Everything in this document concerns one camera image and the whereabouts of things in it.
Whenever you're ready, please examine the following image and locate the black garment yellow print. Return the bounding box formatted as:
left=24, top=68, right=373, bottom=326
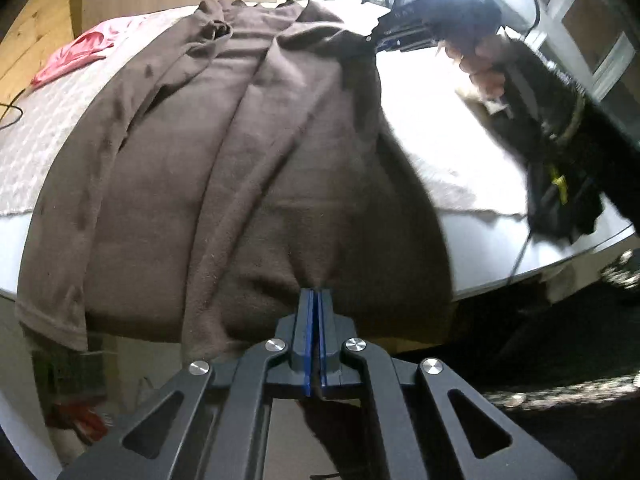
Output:
left=490, top=38, right=639, bottom=240

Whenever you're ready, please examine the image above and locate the knotty pine wood panel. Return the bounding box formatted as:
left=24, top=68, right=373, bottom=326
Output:
left=1, top=0, right=82, bottom=103

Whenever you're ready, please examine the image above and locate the person right hand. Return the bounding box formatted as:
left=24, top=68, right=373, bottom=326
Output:
left=439, top=35, right=513, bottom=100

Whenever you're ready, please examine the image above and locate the cream white garment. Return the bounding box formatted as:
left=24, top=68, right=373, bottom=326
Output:
left=456, top=89, right=509, bottom=116

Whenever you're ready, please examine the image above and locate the brown fleece garment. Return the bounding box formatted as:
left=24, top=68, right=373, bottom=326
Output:
left=16, top=0, right=452, bottom=360

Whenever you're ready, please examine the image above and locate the plaid beige table cloth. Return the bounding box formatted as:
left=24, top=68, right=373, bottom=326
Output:
left=1, top=0, right=527, bottom=217

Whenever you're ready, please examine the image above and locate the folded pink shirt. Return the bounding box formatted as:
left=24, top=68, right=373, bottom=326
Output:
left=30, top=14, right=148, bottom=89

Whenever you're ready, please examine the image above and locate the black cable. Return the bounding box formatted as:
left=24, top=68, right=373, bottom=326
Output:
left=0, top=88, right=27, bottom=131

